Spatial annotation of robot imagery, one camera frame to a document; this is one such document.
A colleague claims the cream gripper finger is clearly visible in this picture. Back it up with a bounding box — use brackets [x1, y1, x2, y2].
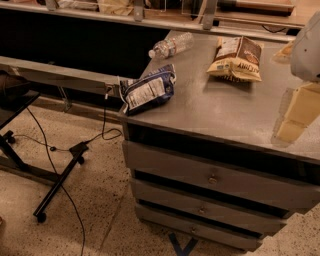
[276, 82, 320, 143]

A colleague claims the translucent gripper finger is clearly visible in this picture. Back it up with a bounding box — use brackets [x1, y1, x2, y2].
[271, 88, 297, 147]

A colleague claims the blue chip bag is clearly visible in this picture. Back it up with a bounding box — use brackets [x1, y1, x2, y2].
[119, 64, 176, 116]

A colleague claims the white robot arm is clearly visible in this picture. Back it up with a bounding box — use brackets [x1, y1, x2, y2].
[271, 11, 320, 147]

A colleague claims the yellow snack bag at edge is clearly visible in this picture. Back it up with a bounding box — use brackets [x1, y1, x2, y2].
[272, 41, 294, 64]

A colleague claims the brown yellow chip bag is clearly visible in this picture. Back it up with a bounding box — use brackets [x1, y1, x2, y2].
[207, 36, 262, 82]

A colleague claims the wooden back shelf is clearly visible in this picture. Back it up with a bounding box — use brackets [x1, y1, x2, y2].
[0, 0, 320, 42]

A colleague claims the grey drawer cabinet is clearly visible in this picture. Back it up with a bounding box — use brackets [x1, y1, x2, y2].
[122, 34, 320, 241]

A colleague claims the top grey drawer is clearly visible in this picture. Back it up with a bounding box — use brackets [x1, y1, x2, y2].
[123, 141, 320, 211]

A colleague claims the grey drawer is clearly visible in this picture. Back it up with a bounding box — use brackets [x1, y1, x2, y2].
[123, 141, 320, 211]
[135, 204, 262, 251]
[130, 178, 287, 236]

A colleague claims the clear plastic water bottle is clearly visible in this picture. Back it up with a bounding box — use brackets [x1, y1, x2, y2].
[148, 32, 194, 59]

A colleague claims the middle grey drawer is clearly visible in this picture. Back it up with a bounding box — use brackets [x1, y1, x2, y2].
[130, 178, 287, 236]

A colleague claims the bottom grey drawer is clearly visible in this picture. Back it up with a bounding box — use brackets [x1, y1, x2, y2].
[135, 204, 262, 251]

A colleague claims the black rolling stand base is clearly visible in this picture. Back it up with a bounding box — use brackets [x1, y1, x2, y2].
[0, 89, 90, 224]

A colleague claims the grey metal rail beam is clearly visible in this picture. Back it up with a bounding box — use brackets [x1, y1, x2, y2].
[0, 56, 120, 98]

